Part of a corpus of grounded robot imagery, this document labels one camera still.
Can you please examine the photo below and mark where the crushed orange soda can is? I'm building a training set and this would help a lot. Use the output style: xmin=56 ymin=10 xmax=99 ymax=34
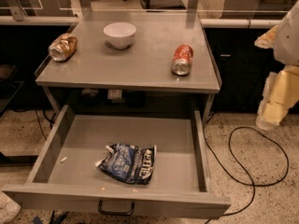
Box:
xmin=171 ymin=45 xmax=193 ymax=76

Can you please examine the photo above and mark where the white wall outlet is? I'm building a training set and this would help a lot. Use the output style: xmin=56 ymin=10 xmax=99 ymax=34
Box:
xmin=107 ymin=90 xmax=122 ymax=100

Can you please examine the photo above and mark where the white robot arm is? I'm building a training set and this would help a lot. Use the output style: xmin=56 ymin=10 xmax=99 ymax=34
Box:
xmin=254 ymin=2 xmax=299 ymax=130

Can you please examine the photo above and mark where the blue chip bag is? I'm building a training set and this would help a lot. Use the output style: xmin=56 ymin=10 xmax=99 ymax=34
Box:
xmin=95 ymin=143 xmax=157 ymax=185

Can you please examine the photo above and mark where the crushed gold soda can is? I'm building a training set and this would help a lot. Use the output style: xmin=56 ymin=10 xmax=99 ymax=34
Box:
xmin=48 ymin=33 xmax=78 ymax=62

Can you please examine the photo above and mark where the grey open drawer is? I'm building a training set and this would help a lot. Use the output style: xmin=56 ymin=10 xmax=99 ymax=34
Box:
xmin=3 ymin=106 xmax=230 ymax=218

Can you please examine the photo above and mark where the black drawer handle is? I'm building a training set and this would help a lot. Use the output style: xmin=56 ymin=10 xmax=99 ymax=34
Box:
xmin=98 ymin=201 xmax=135 ymax=217

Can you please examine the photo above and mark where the white ceramic bowl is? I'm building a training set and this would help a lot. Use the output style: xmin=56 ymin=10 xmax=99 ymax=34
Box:
xmin=104 ymin=22 xmax=136 ymax=49

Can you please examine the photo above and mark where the grey metal counter table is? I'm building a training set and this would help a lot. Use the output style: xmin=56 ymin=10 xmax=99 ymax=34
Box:
xmin=36 ymin=10 xmax=221 ymax=119

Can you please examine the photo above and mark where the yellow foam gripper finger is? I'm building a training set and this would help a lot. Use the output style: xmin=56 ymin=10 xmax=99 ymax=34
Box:
xmin=254 ymin=25 xmax=278 ymax=49
xmin=256 ymin=65 xmax=299 ymax=130

